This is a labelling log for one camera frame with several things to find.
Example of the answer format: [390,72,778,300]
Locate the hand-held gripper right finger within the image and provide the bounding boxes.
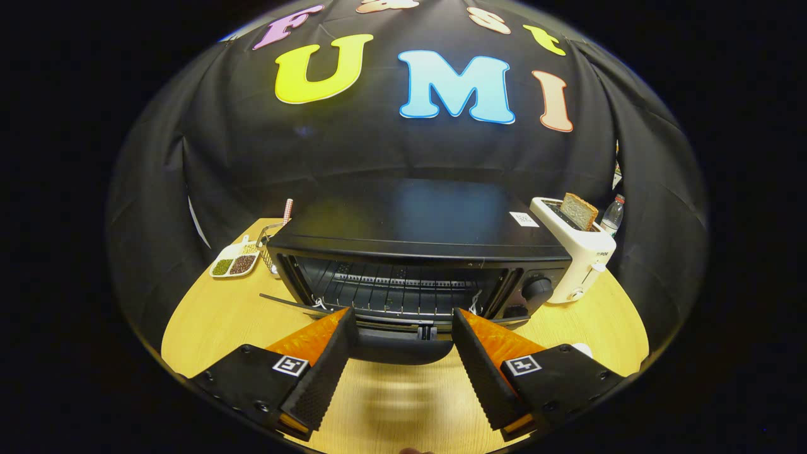
[451,308,625,442]

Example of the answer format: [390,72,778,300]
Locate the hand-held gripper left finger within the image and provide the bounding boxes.
[189,307,359,441]

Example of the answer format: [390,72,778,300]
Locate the black toaster oven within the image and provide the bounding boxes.
[258,178,573,365]

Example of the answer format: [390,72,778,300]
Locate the white pop-up toaster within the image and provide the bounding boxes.
[530,197,617,305]

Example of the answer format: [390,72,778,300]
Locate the white divided dish of beans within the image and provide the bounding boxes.
[209,235,260,279]

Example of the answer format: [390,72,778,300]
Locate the brown bread slice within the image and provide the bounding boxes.
[560,192,600,231]

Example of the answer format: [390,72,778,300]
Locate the clear water bottle red label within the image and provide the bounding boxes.
[600,194,626,239]

